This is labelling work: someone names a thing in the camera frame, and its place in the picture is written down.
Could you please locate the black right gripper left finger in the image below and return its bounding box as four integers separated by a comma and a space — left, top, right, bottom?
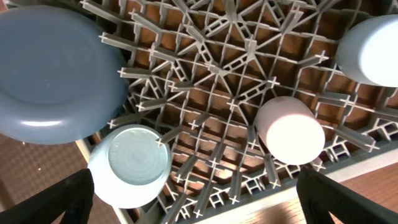
1, 169, 94, 224

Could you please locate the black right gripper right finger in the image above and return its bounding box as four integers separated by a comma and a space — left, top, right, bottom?
296, 166, 397, 223

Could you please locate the small light blue bowl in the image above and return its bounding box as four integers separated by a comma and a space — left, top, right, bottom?
88, 124, 172, 209

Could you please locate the pink plastic cup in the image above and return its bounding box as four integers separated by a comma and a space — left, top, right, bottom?
254, 96, 325, 165

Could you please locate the dark blue plate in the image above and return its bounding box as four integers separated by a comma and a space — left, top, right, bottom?
1, 5, 128, 144

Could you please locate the light blue plastic cup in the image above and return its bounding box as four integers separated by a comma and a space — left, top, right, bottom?
335, 14, 397, 87

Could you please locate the grey plastic dishwasher rack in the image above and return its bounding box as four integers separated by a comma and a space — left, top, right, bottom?
81, 0, 397, 223

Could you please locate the dark brown serving tray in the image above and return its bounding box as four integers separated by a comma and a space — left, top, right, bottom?
1, 135, 87, 211

